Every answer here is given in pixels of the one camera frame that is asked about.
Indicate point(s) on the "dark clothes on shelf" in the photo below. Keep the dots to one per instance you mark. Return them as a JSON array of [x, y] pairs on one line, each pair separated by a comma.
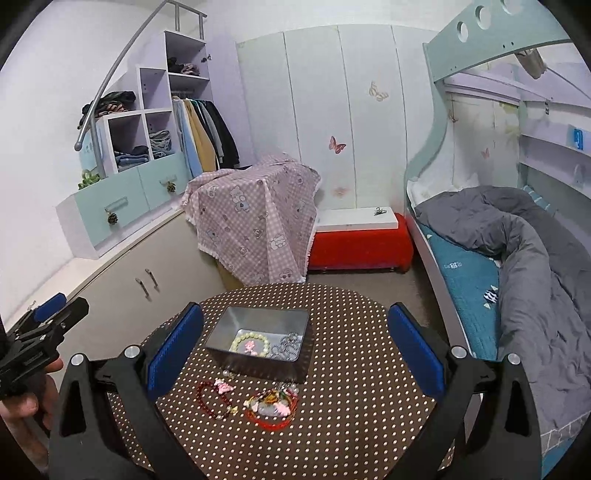
[[182, 67]]

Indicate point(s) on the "grey metal handrail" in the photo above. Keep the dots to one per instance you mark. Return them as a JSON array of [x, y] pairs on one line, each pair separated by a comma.
[[115, 69]]

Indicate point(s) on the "black hair clip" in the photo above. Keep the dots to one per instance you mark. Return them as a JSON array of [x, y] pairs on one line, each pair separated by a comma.
[[379, 212]]

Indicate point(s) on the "green plant ornament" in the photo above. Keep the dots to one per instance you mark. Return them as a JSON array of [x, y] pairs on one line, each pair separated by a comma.
[[88, 181]]

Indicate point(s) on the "pink bear print cloth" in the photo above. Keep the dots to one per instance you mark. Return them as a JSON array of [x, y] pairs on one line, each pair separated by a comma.
[[249, 217]]

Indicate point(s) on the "hanging clothes row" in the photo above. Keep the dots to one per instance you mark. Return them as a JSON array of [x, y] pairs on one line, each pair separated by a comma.
[[207, 134]]

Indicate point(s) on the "red bench with white top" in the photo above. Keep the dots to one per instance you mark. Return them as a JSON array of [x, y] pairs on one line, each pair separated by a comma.
[[364, 249]]

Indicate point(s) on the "butterfly wall sticker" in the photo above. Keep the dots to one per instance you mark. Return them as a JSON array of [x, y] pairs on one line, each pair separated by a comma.
[[340, 191], [337, 145], [378, 92]]

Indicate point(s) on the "white stepped shelf unit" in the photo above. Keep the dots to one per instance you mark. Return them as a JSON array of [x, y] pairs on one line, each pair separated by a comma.
[[152, 87]]

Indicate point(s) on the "white wardrobe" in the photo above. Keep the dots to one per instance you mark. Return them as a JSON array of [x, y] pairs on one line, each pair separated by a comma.
[[318, 92]]

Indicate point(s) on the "grey duvet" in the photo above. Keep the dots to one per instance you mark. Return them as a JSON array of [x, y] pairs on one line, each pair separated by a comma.
[[535, 267]]

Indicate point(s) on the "blue label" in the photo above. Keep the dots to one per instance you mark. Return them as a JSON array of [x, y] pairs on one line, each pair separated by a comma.
[[578, 138]]

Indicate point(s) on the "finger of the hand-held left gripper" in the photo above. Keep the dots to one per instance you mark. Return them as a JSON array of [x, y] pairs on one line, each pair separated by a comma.
[[50, 308], [69, 316]]

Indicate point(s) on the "pale green bunk bed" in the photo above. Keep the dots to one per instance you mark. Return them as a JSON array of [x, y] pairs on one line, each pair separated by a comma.
[[443, 50]]

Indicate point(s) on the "teal bed sheet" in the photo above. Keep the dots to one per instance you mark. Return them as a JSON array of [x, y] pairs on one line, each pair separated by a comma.
[[466, 277]]

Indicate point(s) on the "grey hanging cloth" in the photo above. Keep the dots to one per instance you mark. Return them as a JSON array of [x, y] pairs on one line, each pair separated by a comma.
[[532, 62]]

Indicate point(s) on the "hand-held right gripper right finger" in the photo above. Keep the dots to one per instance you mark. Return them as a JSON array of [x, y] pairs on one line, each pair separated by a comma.
[[415, 350]]

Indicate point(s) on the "person's left hand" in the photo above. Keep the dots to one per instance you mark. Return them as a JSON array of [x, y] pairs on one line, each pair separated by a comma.
[[21, 413]]

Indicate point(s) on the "folded blue clothes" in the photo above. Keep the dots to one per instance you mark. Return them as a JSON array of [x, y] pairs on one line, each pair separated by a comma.
[[131, 158]]

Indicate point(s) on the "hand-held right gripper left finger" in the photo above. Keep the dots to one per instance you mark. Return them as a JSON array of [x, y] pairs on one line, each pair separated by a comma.
[[175, 350]]

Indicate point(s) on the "dark folded clothes pile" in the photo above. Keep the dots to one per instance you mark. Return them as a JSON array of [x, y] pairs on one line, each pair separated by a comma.
[[111, 104]]

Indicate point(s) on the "round polka-dot table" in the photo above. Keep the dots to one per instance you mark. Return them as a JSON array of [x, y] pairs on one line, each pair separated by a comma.
[[341, 415]]

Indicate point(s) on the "beige low cabinet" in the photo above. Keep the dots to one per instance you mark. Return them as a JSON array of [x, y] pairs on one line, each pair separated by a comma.
[[115, 286]]

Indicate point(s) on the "folded jeans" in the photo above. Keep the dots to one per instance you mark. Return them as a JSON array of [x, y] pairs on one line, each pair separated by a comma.
[[160, 144]]

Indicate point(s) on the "silver metal tin box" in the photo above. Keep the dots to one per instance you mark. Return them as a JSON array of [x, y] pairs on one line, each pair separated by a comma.
[[258, 344]]

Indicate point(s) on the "pink charm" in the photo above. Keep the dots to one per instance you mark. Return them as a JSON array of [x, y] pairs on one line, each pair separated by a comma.
[[223, 386]]

